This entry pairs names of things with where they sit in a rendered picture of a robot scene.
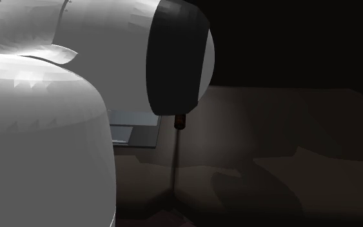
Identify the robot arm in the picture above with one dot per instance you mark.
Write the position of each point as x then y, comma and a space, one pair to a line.
58, 132

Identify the grey flat box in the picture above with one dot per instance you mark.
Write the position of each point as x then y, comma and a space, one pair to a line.
143, 132

